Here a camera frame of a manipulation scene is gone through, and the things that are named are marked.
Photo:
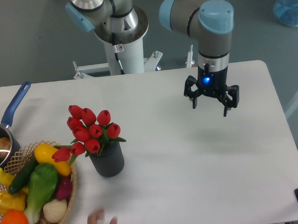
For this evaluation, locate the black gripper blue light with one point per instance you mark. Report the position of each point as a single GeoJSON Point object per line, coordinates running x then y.
{"type": "Point", "coordinates": [213, 84]}

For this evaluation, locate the dark green cucumber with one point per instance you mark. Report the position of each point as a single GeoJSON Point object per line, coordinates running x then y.
{"type": "Point", "coordinates": [22, 177]}

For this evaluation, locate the purple red onion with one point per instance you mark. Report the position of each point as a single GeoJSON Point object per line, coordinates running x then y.
{"type": "Point", "coordinates": [64, 188]}

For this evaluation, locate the blue handled saucepan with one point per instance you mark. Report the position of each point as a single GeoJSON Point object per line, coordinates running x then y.
{"type": "Point", "coordinates": [7, 120]}

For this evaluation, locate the green bok choy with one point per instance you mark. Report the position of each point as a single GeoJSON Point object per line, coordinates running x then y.
{"type": "Point", "coordinates": [41, 187]}

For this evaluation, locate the blue plastic bag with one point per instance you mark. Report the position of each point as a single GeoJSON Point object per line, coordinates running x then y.
{"type": "Point", "coordinates": [286, 12]}

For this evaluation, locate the yellow banana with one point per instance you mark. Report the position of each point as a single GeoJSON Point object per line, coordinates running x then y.
{"type": "Point", "coordinates": [6, 178]}

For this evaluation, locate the dark grey ribbed vase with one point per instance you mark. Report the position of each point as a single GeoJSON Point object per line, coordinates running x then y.
{"type": "Point", "coordinates": [110, 162]}

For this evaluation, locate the brown bread roll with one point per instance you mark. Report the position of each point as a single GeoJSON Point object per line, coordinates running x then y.
{"type": "Point", "coordinates": [5, 147]}

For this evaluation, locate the red tulip bouquet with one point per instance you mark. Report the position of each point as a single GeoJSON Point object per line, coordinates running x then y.
{"type": "Point", "coordinates": [93, 134]}

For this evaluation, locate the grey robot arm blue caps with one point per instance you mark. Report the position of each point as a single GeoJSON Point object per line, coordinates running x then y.
{"type": "Point", "coordinates": [209, 22]}

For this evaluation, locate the yellow bell pepper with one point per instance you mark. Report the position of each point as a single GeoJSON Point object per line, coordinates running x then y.
{"type": "Point", "coordinates": [43, 154]}

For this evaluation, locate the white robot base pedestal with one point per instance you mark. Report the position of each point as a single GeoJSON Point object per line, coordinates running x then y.
{"type": "Point", "coordinates": [122, 39]}

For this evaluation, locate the white garlic bulb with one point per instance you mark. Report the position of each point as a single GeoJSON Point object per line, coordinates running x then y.
{"type": "Point", "coordinates": [55, 210]}

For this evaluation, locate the woven wicker basket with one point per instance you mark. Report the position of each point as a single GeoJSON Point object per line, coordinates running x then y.
{"type": "Point", "coordinates": [18, 161]}

